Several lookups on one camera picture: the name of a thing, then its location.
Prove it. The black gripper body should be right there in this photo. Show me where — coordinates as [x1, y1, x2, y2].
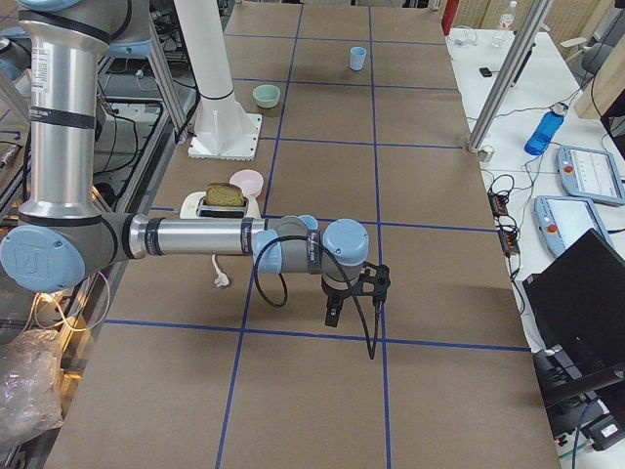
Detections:
[321, 274, 358, 303]

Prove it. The teach pendant far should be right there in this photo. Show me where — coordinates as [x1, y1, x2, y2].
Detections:
[556, 146, 624, 206]

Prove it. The pink bowl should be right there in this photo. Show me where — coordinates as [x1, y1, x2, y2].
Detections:
[229, 169, 265, 198]

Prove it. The teach pendant near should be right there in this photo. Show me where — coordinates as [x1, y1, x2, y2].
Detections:
[533, 195, 613, 258]

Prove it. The aluminium frame post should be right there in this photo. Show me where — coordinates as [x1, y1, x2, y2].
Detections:
[466, 0, 554, 162]

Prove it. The cream toaster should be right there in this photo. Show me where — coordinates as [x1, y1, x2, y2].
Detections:
[180, 192, 261, 219]

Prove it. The teach pendant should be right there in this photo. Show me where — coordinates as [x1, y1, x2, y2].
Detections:
[533, 195, 613, 258]
[556, 146, 624, 206]

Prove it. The black laptop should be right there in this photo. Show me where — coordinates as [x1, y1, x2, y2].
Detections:
[522, 230, 624, 363]

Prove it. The light blue plastic cup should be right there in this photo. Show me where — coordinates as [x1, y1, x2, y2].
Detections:
[350, 46, 367, 71]

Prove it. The white toaster power plug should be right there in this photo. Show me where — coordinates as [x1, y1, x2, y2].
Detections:
[211, 254, 230, 288]

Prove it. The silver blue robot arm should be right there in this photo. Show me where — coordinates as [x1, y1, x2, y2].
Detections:
[1, 1, 372, 326]

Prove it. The crumpled plastic bag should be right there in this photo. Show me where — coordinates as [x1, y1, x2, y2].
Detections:
[1, 329, 63, 451]

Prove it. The blue water bottle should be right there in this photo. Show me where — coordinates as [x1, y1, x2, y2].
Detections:
[523, 102, 568, 155]

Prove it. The slice of toast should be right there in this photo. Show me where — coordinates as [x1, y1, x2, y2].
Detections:
[204, 183, 245, 207]

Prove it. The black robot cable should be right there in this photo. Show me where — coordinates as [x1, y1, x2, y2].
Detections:
[252, 235, 384, 362]

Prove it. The green bowl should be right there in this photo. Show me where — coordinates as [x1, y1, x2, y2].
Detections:
[252, 84, 281, 109]

